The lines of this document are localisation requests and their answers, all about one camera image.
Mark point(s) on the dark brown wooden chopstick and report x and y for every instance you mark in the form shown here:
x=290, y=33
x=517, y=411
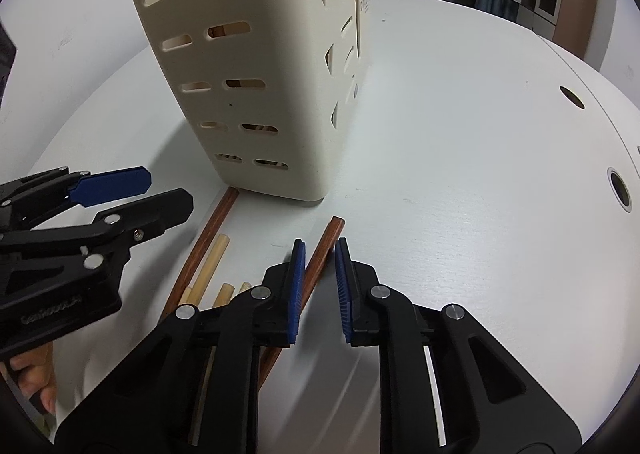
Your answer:
x=200, y=254
x=325, y=246

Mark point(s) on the person's left hand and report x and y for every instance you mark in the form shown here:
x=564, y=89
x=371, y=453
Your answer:
x=35, y=369

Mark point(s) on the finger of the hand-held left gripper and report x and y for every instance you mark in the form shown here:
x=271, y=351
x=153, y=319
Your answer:
x=110, y=186
x=150, y=214

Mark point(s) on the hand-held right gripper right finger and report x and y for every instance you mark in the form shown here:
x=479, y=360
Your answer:
x=344, y=284

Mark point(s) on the cream plastic utensil holder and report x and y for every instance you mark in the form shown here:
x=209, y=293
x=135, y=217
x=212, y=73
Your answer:
x=260, y=84

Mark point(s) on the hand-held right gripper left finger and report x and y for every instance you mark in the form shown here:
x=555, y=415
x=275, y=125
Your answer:
x=298, y=284

